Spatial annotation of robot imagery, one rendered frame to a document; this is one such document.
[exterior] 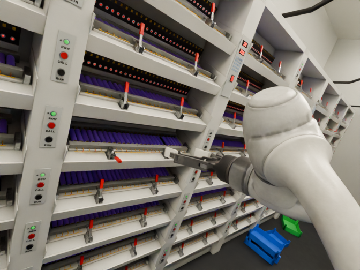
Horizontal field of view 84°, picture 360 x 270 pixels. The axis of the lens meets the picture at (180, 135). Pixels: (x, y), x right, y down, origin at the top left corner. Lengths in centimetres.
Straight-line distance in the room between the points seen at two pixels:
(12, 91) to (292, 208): 67
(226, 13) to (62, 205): 107
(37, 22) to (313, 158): 62
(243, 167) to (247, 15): 73
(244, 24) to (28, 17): 79
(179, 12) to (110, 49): 27
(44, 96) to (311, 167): 60
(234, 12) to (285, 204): 89
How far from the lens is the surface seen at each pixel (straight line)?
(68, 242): 99
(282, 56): 171
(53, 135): 67
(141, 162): 84
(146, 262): 147
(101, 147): 79
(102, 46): 66
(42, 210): 81
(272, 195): 45
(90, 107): 67
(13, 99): 64
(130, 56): 69
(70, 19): 63
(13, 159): 71
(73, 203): 86
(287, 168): 32
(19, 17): 62
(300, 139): 33
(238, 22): 107
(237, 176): 50
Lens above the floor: 127
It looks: 13 degrees down
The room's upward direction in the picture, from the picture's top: 19 degrees clockwise
